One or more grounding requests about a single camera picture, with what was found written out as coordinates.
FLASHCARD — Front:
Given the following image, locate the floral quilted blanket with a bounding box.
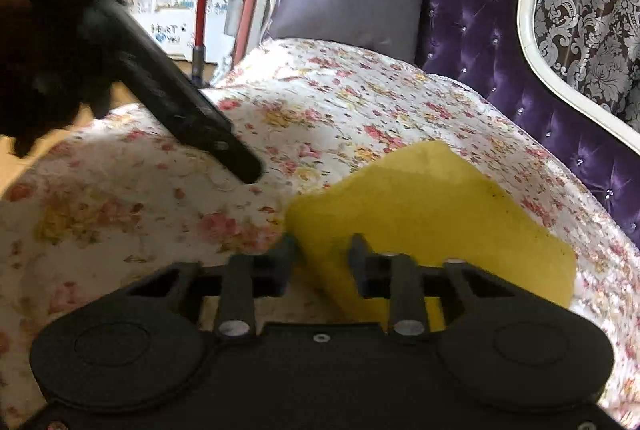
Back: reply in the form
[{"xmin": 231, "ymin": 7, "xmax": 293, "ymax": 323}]
[{"xmin": 0, "ymin": 37, "xmax": 640, "ymax": 430}]

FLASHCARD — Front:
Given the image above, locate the yellow cloth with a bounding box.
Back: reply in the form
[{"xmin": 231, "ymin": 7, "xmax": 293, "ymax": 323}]
[{"xmin": 285, "ymin": 140, "xmax": 579, "ymax": 332}]

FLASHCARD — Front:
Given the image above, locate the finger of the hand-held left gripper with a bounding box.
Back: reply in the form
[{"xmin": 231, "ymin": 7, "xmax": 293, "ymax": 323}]
[{"xmin": 165, "ymin": 87, "xmax": 266, "ymax": 185}]

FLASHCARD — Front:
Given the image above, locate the purple tufted headboard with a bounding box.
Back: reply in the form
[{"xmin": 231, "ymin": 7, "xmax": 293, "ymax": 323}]
[{"xmin": 382, "ymin": 0, "xmax": 640, "ymax": 257}]

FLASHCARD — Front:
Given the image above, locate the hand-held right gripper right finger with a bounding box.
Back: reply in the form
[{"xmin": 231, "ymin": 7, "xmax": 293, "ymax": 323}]
[{"xmin": 348, "ymin": 233, "xmax": 519, "ymax": 339}]

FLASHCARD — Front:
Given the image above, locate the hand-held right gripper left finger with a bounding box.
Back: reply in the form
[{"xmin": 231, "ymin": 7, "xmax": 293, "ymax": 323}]
[{"xmin": 125, "ymin": 233, "xmax": 301, "ymax": 341}]

